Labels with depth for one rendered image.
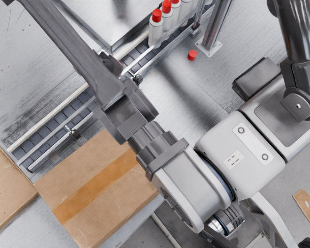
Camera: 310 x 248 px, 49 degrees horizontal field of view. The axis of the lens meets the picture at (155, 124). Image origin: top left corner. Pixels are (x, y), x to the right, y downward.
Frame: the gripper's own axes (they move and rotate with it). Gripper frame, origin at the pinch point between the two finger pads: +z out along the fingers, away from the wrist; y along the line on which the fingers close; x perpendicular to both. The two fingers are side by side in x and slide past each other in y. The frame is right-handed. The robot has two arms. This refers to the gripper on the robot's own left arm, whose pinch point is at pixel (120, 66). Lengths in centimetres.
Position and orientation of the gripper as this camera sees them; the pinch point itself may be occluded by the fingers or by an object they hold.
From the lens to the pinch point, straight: 129.5
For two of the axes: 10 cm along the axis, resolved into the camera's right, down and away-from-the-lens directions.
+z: 4.2, -1.9, 8.9
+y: -7.0, -6.9, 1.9
